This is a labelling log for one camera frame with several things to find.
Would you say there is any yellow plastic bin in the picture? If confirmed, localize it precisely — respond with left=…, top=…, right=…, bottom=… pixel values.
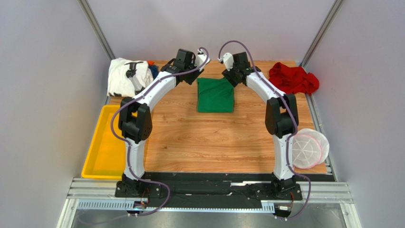
left=81, top=104, right=125, bottom=180

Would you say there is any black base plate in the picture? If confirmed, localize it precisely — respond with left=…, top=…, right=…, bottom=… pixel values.
left=114, top=171, right=335, bottom=209

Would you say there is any red t shirt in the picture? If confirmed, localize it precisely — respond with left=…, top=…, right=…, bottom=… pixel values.
left=269, top=62, right=319, bottom=95

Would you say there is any orange t shirt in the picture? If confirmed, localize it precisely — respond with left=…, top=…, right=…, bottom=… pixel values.
left=147, top=60, right=155, bottom=66

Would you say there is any green t shirt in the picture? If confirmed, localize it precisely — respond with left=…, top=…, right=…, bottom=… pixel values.
left=197, top=78, right=234, bottom=113

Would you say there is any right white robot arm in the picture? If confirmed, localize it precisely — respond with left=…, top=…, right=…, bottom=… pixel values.
left=218, top=52, right=299, bottom=191

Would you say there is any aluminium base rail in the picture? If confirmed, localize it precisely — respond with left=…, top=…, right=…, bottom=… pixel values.
left=57, top=178, right=362, bottom=228

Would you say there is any right aluminium frame post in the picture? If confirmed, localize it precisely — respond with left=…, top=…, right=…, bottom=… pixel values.
left=299, top=0, right=345, bottom=68

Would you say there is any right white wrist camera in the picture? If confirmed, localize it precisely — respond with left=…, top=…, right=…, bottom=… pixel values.
left=217, top=52, right=234, bottom=71

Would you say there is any aluminium frame post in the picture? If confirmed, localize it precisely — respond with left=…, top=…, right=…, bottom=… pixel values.
left=78, top=0, right=115, bottom=60
left=299, top=0, right=345, bottom=68

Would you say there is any white pink round basket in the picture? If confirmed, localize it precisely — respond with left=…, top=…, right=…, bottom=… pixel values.
left=292, top=128, right=329, bottom=169

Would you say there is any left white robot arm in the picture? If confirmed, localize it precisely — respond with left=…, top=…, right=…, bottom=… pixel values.
left=113, top=47, right=210, bottom=185

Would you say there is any left aluminium frame post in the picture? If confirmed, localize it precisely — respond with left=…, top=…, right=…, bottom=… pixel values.
left=78, top=0, right=115, bottom=60

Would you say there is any white printed t shirt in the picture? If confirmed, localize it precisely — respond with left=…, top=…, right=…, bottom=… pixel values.
left=107, top=58, right=154, bottom=97

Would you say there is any blue t shirt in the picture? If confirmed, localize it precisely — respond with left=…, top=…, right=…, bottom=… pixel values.
left=148, top=64, right=159, bottom=79

